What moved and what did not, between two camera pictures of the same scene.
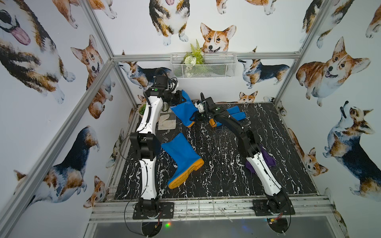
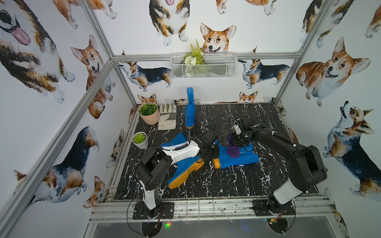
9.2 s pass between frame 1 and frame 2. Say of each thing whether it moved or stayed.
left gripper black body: moved
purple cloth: moved
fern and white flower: stayed
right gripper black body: moved
